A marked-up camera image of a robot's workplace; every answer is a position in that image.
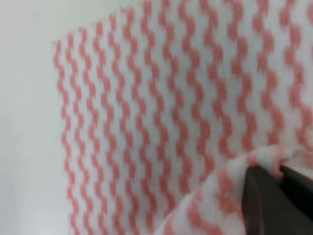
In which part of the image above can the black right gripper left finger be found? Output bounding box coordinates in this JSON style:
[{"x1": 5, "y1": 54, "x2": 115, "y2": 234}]
[{"x1": 241, "y1": 166, "x2": 313, "y2": 235}]

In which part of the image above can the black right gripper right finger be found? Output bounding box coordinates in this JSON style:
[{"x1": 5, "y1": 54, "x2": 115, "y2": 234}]
[{"x1": 280, "y1": 165, "x2": 313, "y2": 213}]

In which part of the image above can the pink white wavy towel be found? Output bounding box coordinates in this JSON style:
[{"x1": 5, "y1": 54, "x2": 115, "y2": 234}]
[{"x1": 53, "y1": 0, "x2": 313, "y2": 235}]

